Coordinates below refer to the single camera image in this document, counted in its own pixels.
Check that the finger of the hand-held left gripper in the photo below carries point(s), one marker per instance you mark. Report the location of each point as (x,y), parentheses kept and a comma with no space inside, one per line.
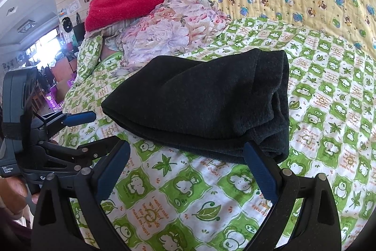
(73,152)
(79,118)

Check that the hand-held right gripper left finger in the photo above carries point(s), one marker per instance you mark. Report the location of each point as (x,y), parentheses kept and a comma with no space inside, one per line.
(113,171)

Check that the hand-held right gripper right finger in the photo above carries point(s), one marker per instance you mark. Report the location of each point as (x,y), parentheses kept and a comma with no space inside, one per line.
(261,171)

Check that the dark grey pants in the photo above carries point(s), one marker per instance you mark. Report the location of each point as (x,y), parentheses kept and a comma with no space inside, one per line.
(191,98)

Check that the person's left hand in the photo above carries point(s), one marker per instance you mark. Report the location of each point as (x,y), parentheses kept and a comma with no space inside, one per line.
(13,195)

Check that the purple box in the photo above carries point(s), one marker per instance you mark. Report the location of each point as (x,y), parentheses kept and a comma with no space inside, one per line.
(54,101)

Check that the wooden cabinet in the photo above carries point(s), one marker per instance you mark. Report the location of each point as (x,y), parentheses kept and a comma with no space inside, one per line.
(63,70)

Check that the green frog printed quilt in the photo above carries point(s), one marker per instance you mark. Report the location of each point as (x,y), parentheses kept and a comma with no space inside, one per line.
(205,209)

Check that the square ceiling light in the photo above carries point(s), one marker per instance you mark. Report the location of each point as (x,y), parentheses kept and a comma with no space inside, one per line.
(26,25)

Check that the black cap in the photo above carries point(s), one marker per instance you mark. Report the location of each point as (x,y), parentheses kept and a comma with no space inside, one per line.
(66,24)

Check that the floral cloth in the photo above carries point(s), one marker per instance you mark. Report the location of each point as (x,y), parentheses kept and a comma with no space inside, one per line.
(164,30)

